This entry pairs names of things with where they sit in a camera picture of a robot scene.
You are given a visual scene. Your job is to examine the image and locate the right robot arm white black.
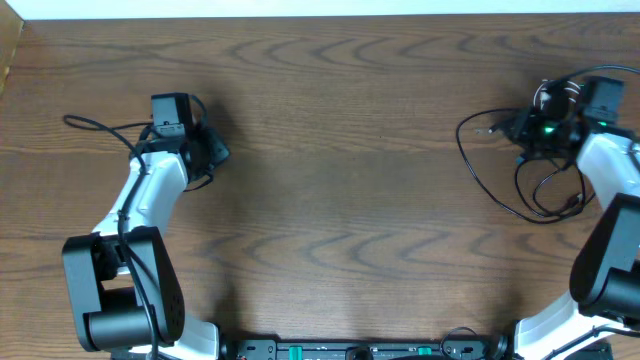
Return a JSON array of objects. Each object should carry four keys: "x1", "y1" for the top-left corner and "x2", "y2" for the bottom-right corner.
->
[{"x1": 509, "y1": 110, "x2": 639, "y2": 359}]

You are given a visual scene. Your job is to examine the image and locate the white usb cable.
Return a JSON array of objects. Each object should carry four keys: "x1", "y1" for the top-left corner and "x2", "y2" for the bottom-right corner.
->
[{"x1": 532, "y1": 79, "x2": 584, "y2": 111}]

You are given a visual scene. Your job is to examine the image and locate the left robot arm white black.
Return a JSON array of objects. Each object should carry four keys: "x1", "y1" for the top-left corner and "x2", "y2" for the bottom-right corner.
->
[{"x1": 62, "y1": 127, "x2": 229, "y2": 359}]

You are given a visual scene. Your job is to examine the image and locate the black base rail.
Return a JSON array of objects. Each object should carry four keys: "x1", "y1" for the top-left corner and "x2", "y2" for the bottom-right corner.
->
[{"x1": 220, "y1": 335, "x2": 508, "y2": 360}]

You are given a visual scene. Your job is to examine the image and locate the black usb cable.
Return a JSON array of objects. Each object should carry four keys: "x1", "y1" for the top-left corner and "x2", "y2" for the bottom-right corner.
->
[
  {"x1": 455, "y1": 107, "x2": 599, "y2": 225},
  {"x1": 513, "y1": 154, "x2": 589, "y2": 220}
]

